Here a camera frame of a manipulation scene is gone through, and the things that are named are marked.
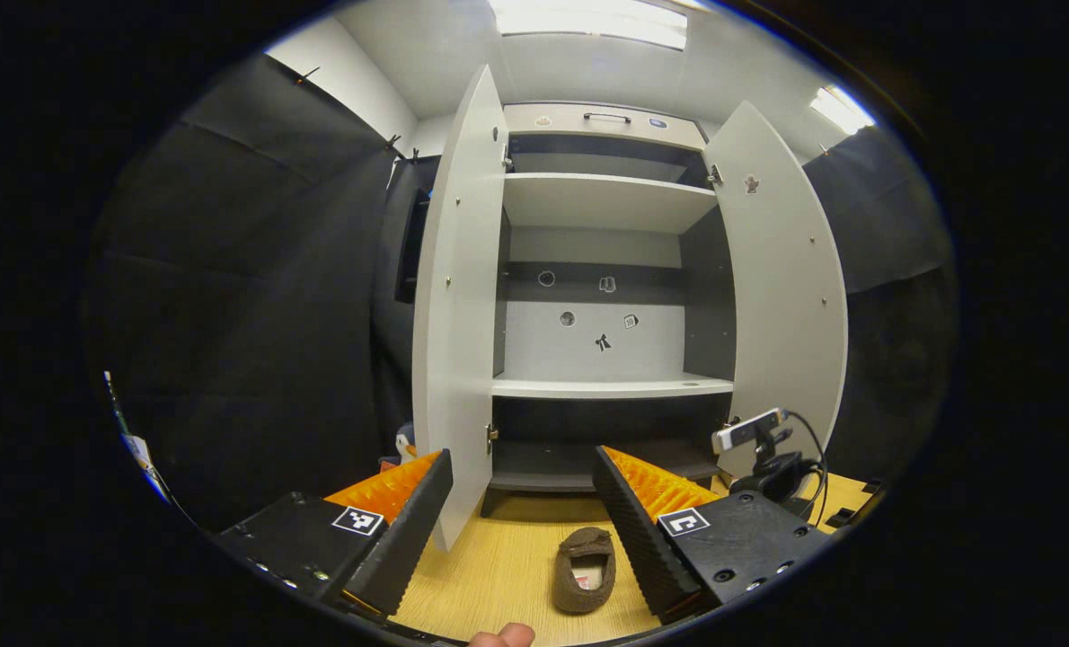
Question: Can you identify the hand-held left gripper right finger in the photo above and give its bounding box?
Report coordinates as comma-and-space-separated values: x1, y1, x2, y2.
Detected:
591, 445, 836, 627

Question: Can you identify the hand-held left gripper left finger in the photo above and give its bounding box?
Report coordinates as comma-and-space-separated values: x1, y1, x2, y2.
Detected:
214, 449, 455, 619

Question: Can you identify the brown slipper shoe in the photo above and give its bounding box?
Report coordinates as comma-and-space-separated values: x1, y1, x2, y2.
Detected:
552, 527, 617, 616

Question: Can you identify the white shoe cabinet door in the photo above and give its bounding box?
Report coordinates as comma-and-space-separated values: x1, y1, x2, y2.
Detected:
703, 99, 850, 482
411, 63, 510, 552

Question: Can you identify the white shoe cabinet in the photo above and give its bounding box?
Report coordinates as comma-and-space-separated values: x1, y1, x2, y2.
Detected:
481, 101, 738, 518

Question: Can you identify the black backdrop cloth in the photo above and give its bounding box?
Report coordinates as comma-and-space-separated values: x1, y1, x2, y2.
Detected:
804, 126, 958, 486
85, 54, 441, 531

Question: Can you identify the small ceiling light panel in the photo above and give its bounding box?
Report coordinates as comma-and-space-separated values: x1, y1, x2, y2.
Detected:
808, 84, 878, 137

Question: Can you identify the large ceiling light panel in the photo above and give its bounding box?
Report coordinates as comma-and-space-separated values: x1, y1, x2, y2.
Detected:
490, 0, 689, 51

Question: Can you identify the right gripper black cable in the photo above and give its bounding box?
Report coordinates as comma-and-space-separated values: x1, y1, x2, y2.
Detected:
784, 410, 830, 527

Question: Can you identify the black hanging frame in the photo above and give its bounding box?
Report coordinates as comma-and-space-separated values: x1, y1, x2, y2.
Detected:
395, 189, 432, 306

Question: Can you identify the cabinet drawer with handle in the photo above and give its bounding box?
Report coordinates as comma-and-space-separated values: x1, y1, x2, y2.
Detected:
503, 102, 708, 152

